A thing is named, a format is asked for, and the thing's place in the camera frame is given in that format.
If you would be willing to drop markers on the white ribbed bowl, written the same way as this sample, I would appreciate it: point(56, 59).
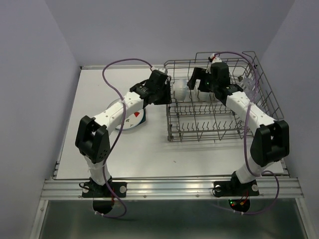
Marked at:
point(180, 89)
point(203, 96)

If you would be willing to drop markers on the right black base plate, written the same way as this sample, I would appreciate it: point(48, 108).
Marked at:
point(229, 189)

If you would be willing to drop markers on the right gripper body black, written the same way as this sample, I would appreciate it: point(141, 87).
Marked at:
point(208, 85)

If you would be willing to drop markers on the white plate red strawberries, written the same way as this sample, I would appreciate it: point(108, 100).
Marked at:
point(133, 120)

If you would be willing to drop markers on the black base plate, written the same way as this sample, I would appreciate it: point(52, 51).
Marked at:
point(229, 189)
point(92, 190)

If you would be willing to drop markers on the aluminium mounting rail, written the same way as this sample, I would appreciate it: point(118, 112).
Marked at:
point(172, 188)

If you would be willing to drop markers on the clear textured glass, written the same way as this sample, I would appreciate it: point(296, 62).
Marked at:
point(253, 97)
point(248, 85)

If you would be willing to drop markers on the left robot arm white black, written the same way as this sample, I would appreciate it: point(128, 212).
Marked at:
point(92, 137)

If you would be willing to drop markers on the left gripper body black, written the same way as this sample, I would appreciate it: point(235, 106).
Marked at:
point(163, 94)

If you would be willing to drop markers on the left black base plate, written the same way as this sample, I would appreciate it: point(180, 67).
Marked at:
point(92, 190)

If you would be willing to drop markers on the white plate blue stripes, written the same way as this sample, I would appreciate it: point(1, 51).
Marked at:
point(114, 102)

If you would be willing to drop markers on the dark teal square plate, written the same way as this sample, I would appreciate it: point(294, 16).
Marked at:
point(143, 117)

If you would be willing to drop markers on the clear textured glass middle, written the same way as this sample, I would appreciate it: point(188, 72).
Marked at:
point(253, 97)

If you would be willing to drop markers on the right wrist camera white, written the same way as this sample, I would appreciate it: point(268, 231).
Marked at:
point(212, 59)

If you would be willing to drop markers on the grey wire dish rack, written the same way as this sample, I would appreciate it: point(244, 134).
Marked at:
point(193, 120)

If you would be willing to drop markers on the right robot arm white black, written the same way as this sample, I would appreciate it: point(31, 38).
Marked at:
point(271, 138)

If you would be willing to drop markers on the clear textured glass rear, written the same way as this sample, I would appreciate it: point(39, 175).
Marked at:
point(248, 85)

